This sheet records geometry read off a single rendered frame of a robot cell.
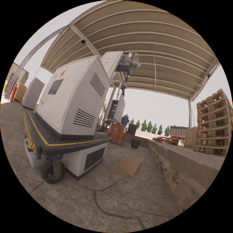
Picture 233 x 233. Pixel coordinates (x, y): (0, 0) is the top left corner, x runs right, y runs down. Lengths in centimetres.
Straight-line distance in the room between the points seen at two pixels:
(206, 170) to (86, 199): 70
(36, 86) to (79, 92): 313
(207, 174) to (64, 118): 81
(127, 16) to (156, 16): 129
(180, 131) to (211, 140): 798
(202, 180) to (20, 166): 108
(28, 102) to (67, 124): 309
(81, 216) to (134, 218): 26
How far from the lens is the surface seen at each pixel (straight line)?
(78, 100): 39
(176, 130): 945
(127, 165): 83
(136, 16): 453
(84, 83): 41
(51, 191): 53
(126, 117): 261
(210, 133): 158
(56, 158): 40
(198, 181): 63
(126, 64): 124
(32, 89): 338
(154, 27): 465
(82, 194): 54
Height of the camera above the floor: 45
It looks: 10 degrees up
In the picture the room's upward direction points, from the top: 16 degrees clockwise
